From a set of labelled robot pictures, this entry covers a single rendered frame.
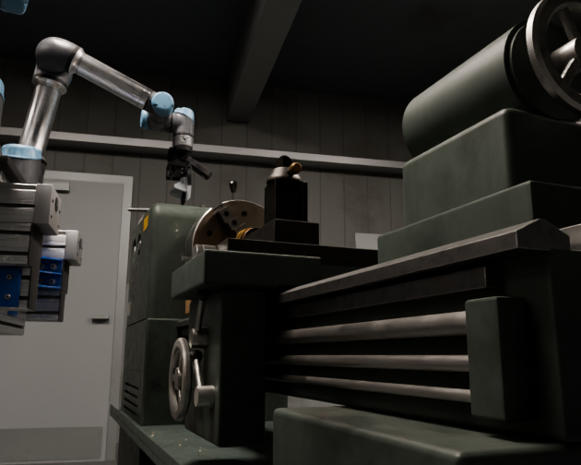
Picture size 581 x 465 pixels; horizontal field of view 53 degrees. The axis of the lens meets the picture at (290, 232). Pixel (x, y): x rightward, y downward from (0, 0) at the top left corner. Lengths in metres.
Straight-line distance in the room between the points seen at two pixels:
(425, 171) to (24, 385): 4.17
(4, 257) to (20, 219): 0.09
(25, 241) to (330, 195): 3.98
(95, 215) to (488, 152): 4.26
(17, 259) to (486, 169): 0.99
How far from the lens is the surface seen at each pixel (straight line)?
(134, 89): 2.08
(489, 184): 0.70
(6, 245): 1.37
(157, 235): 1.93
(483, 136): 0.72
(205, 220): 1.81
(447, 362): 0.60
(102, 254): 4.73
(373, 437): 0.57
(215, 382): 1.03
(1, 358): 4.76
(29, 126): 2.15
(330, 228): 5.05
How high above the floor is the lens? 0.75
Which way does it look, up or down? 12 degrees up
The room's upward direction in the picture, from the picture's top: straight up
